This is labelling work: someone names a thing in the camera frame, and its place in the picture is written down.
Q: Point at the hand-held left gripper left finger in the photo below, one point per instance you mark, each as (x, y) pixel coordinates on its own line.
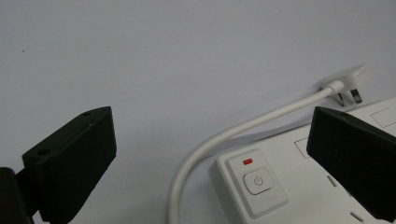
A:
(74, 161)

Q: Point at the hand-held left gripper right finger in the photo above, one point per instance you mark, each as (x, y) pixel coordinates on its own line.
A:
(351, 155)

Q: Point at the white power strip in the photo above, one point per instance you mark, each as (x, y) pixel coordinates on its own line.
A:
(299, 186)

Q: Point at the white power plug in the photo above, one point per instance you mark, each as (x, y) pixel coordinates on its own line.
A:
(348, 82)

